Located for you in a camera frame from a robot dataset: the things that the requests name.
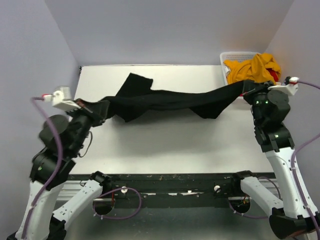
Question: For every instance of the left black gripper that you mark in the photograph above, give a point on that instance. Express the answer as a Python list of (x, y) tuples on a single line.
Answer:
[(82, 108)]

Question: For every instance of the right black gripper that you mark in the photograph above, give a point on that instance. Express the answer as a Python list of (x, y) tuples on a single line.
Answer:
[(262, 88)]

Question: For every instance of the black t-shirt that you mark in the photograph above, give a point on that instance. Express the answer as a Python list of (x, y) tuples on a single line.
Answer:
[(136, 97)]

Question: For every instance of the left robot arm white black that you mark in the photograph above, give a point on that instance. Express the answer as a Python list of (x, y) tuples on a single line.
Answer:
[(63, 139)]

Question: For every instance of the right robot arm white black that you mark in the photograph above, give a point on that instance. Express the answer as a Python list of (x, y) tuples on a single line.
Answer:
[(294, 212)]

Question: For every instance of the red t-shirt in basket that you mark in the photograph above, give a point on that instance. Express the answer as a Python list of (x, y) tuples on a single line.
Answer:
[(274, 74)]

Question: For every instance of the yellow t-shirt in basket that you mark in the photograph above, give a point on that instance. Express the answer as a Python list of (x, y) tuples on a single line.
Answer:
[(254, 69)]

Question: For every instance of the white t-shirt in basket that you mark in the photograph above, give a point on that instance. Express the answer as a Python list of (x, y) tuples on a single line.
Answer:
[(226, 70)]

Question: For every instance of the white plastic laundry basket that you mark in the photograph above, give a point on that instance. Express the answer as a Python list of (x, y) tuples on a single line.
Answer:
[(235, 55)]

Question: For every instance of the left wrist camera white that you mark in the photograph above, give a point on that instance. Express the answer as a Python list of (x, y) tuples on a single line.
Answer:
[(61, 99)]

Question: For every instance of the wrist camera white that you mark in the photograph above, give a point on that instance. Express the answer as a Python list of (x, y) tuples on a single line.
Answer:
[(61, 99), (289, 86)]

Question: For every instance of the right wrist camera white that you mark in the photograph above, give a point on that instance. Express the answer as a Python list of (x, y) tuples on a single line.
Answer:
[(289, 86)]

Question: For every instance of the aluminium rail frame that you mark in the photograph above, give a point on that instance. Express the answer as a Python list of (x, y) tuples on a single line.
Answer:
[(126, 189)]

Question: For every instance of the black mounting base plate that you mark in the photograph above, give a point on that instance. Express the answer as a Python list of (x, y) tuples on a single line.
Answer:
[(168, 191)]

